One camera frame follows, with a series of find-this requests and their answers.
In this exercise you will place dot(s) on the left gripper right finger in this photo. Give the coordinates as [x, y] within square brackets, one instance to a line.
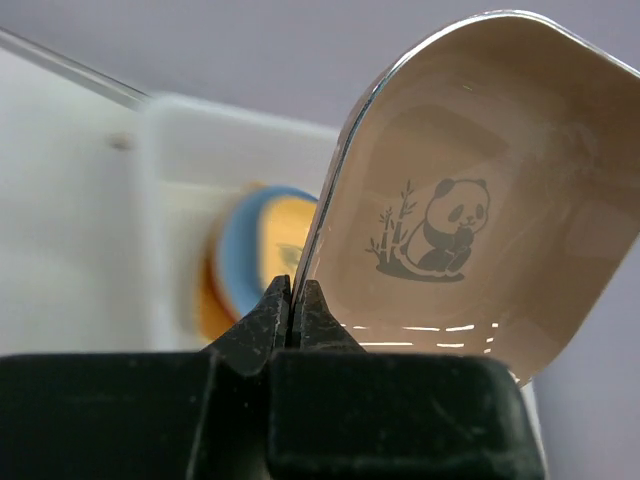
[339, 412]

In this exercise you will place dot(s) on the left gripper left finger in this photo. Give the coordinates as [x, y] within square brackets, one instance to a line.
[155, 415]

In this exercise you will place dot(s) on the woven bamboo fan tray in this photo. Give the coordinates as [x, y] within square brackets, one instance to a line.
[213, 316]

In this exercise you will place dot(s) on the blue round plate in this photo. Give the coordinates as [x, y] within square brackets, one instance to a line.
[237, 260]

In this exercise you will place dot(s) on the yellow square plate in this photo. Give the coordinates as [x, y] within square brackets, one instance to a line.
[283, 225]

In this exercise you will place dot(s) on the brown square plate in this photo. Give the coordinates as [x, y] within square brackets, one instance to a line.
[482, 194]

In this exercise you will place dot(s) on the white plastic bin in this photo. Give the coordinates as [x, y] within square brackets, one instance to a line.
[99, 251]

